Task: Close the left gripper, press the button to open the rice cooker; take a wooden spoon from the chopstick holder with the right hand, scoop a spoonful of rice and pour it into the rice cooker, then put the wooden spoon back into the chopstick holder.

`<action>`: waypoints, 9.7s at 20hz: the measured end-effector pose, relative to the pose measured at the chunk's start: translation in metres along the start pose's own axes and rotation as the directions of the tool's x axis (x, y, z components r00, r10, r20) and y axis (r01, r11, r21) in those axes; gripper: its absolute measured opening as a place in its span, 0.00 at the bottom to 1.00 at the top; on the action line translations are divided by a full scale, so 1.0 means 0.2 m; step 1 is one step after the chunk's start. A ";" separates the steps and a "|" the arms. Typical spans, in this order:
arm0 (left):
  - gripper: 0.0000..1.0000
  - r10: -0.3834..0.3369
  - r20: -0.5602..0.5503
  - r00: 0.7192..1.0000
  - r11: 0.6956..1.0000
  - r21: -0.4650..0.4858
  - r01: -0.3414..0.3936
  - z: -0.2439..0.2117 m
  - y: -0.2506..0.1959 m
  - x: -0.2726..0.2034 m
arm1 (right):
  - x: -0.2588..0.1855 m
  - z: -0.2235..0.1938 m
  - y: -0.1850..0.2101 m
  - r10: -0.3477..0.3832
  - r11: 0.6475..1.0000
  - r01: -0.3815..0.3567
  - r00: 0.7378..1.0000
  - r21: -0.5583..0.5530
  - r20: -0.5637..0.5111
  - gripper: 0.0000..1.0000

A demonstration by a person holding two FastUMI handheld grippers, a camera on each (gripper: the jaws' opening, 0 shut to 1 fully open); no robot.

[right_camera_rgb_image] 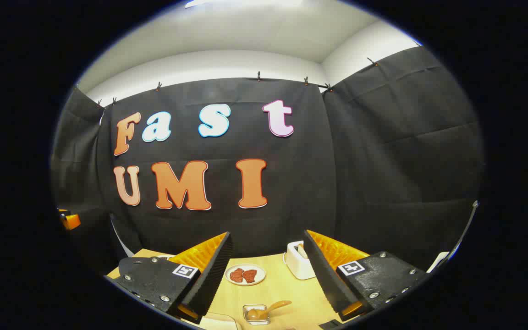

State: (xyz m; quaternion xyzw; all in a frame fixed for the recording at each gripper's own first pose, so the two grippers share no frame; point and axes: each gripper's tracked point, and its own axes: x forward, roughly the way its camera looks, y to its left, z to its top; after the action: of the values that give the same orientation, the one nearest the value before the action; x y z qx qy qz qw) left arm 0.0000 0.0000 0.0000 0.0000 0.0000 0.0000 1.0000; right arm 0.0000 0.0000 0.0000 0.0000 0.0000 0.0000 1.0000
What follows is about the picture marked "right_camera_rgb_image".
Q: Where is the white toaster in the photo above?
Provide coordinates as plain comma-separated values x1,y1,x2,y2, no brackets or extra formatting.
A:
284,241,316,280

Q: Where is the black backdrop cloth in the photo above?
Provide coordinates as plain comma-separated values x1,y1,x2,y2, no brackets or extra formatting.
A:
51,46,484,275

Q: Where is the wooden spoon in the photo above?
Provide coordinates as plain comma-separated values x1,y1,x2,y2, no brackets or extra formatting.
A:
247,300,292,321

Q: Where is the white plate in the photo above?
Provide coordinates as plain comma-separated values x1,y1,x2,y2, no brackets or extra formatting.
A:
225,264,266,286

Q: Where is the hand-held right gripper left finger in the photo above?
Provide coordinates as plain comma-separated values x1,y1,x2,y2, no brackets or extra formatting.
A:
117,231,235,325

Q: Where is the metal wire chopstick holder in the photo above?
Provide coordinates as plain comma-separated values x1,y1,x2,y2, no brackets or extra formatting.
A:
243,304,271,325

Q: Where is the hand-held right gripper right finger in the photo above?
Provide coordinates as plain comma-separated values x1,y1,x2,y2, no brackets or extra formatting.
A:
303,229,429,321

